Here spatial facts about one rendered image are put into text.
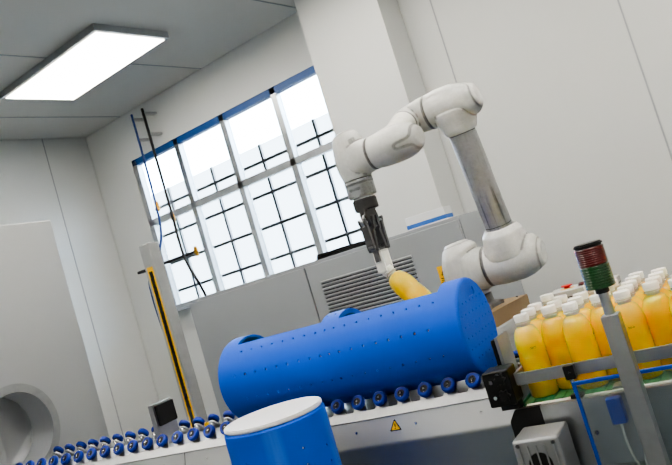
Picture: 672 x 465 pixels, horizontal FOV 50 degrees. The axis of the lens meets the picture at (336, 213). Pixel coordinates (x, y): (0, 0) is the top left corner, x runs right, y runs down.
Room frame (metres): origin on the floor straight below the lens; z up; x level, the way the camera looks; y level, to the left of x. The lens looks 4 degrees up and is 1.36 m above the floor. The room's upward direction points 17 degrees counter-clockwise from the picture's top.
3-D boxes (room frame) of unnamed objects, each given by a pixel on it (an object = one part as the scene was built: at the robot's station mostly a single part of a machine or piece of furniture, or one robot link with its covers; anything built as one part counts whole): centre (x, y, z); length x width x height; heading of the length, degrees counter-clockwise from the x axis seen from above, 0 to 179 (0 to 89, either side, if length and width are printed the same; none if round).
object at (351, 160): (2.22, -0.11, 1.68); 0.13 x 0.11 x 0.16; 59
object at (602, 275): (1.59, -0.50, 1.18); 0.06 x 0.06 x 0.05
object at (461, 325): (2.32, 0.08, 1.09); 0.88 x 0.28 x 0.28; 61
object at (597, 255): (1.59, -0.50, 1.23); 0.06 x 0.06 x 0.04
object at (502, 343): (2.09, -0.34, 0.99); 0.10 x 0.02 x 0.12; 151
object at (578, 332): (1.85, -0.49, 1.00); 0.07 x 0.07 x 0.19
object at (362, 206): (2.22, -0.09, 1.50); 0.08 x 0.07 x 0.09; 151
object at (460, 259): (2.81, -0.41, 1.22); 0.18 x 0.16 x 0.22; 59
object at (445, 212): (4.10, -0.49, 1.48); 0.24 x 0.12 x 0.08; 62
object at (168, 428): (2.73, 0.83, 1.00); 0.10 x 0.04 x 0.15; 151
